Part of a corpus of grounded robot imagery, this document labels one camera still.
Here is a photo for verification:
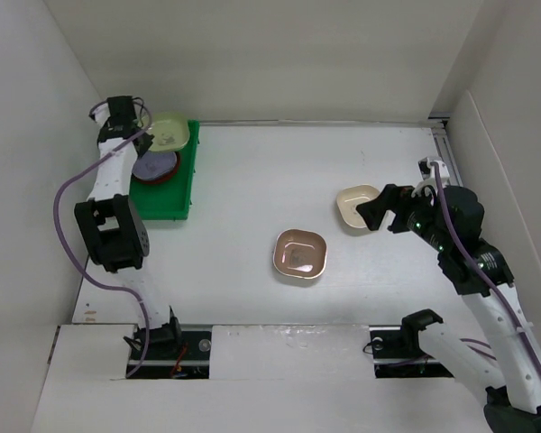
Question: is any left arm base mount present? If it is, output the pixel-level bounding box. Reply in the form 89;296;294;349
126;328;212;380

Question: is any aluminium rail right side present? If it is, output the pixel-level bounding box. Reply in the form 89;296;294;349
428;115;463;186

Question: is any pink square panda plate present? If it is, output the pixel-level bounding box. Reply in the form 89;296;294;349
271;228;327;281

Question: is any green square panda plate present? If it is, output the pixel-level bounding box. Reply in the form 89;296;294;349
148;112;190;152

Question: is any red round plate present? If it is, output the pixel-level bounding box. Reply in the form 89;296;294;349
130;152;181;185

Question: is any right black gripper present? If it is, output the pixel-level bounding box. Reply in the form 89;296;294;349
355;181;452;253

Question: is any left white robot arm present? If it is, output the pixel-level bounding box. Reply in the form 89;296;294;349
74;96;185;359

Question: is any green plastic bin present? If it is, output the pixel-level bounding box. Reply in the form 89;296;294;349
130;120;200;221

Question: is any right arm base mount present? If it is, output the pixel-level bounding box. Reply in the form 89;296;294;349
363;325;453;379

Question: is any cream square panda plate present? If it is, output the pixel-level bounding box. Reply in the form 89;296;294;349
335;184;380;235

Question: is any purple square plate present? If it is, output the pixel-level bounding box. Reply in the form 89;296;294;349
132;151;179;180

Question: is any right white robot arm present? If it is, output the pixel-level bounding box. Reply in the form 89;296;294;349
355;157;541;432

